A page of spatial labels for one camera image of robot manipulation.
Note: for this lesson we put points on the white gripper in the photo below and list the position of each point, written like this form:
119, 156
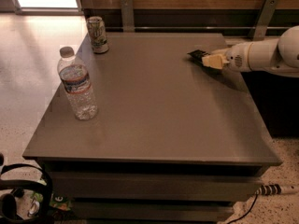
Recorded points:
237, 58

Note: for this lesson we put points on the black rxbar chocolate wrapper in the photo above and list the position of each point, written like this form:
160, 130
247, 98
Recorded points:
197, 56

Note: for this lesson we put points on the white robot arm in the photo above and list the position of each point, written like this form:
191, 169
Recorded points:
279, 56

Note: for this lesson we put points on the clear plastic water bottle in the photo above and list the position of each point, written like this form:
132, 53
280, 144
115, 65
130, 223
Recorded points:
78, 88

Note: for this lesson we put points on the grey drawer cabinet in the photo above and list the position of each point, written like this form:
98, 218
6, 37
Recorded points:
172, 142

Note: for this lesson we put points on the white green soda can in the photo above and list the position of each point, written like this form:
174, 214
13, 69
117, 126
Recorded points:
97, 34

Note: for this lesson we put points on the green snack bag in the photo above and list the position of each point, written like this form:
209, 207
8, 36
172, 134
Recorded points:
57, 202

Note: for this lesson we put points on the black headphones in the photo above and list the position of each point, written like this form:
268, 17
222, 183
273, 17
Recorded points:
16, 189

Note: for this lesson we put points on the right metal wall bracket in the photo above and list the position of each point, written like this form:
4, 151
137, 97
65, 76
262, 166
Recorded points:
258, 31

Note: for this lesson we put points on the metal wall bracket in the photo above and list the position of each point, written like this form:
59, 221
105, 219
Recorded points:
258, 31
127, 15

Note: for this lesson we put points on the left metal wall bracket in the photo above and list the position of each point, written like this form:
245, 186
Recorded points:
127, 15

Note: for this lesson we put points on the striped black white handle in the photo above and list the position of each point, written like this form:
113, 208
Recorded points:
276, 189

